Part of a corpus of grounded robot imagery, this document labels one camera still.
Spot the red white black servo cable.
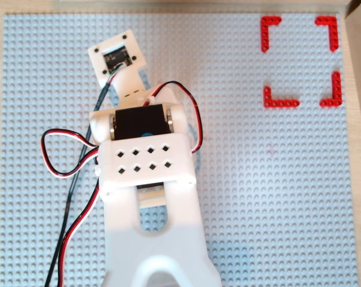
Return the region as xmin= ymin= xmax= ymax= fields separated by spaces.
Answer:
xmin=40 ymin=128 xmax=101 ymax=287

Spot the grey Lego baseplate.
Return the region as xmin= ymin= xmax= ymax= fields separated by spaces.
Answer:
xmin=0 ymin=12 xmax=360 ymax=287

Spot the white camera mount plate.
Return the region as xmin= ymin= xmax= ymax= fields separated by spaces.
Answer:
xmin=87 ymin=29 xmax=149 ymax=102

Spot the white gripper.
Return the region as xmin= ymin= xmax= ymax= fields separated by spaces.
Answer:
xmin=146 ymin=83 xmax=185 ymax=108

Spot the red L-shaped Lego beam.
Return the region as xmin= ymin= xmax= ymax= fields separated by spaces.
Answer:
xmin=260 ymin=16 xmax=283 ymax=54
xmin=314 ymin=16 xmax=339 ymax=53
xmin=319 ymin=71 xmax=343 ymax=108
xmin=262 ymin=86 xmax=301 ymax=109

